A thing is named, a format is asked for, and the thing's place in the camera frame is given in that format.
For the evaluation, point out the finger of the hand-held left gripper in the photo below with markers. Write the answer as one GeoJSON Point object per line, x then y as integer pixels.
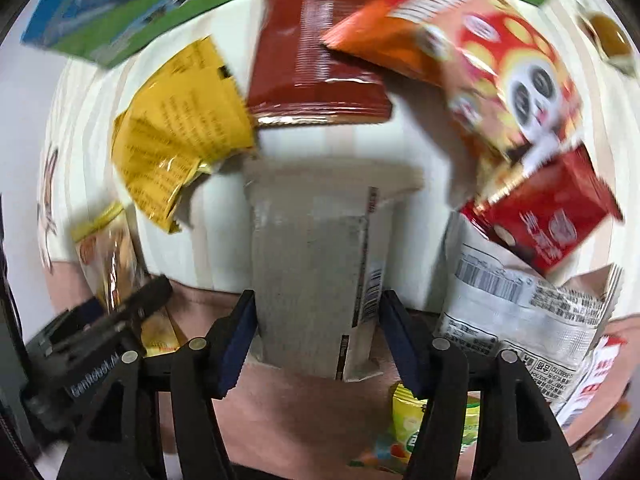
{"type": "Point", "coordinates": [147, 297]}

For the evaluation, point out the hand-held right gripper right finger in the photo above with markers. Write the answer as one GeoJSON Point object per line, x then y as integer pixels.
{"type": "Point", "coordinates": [404, 347]}

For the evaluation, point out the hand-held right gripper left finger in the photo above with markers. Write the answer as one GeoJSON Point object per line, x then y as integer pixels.
{"type": "Point", "coordinates": [239, 342]}

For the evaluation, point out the clear yellow snack packet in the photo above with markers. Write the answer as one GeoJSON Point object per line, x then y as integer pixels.
{"type": "Point", "coordinates": [107, 260]}

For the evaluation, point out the grey snack packet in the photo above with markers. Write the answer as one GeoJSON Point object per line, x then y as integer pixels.
{"type": "Point", "coordinates": [305, 260]}

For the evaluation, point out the small red snack packet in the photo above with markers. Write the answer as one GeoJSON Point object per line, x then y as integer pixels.
{"type": "Point", "coordinates": [550, 215]}

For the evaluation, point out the blue and green cardboard box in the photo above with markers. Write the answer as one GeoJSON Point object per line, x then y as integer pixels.
{"type": "Point", "coordinates": [75, 15]}

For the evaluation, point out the yellow-green candy packet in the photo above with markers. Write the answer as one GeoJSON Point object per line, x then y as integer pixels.
{"type": "Point", "coordinates": [405, 415]}

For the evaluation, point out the pink blanket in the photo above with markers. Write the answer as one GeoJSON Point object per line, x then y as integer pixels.
{"type": "Point", "coordinates": [300, 420]}

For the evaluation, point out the white barcode snack packet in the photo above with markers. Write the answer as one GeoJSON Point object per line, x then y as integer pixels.
{"type": "Point", "coordinates": [500, 310]}

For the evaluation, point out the white and red snack packet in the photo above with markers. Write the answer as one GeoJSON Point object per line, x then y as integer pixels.
{"type": "Point", "coordinates": [600, 375]}

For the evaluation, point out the white striped blanket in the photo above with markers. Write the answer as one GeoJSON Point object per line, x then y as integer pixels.
{"type": "Point", "coordinates": [425, 140]}

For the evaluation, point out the dark red snack packet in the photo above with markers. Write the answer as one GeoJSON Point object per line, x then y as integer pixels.
{"type": "Point", "coordinates": [290, 60]}

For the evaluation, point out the orange panda snack packet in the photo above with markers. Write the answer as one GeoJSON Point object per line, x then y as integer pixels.
{"type": "Point", "coordinates": [450, 35]}

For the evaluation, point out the brown wrapped candy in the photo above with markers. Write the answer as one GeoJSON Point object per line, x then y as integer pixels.
{"type": "Point", "coordinates": [610, 35]}

